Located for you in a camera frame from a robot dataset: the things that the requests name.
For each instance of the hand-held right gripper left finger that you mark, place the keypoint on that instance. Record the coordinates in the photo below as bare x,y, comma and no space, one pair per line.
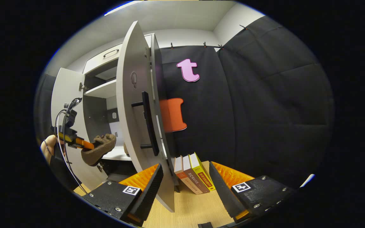
147,196

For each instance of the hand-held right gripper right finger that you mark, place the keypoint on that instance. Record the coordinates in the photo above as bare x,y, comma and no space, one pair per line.
225,193

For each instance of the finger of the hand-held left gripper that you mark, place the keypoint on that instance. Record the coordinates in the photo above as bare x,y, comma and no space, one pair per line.
84,144

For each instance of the brown shoe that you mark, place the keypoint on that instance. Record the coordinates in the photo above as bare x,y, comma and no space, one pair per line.
126,150
98,152

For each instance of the white shoe cabinet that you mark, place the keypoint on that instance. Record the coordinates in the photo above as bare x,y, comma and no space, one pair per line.
101,90

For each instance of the white cabinet door cat sticker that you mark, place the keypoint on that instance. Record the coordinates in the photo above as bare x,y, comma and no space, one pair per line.
125,120

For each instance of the white cabinet drawer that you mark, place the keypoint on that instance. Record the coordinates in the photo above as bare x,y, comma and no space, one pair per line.
100,63

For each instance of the yellow book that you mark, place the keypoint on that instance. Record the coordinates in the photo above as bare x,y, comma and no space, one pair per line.
204,177

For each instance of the brown book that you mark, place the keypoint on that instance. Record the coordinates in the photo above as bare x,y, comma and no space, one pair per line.
198,183

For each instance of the orange and white book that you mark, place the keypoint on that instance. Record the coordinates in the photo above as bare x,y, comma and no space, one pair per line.
185,183

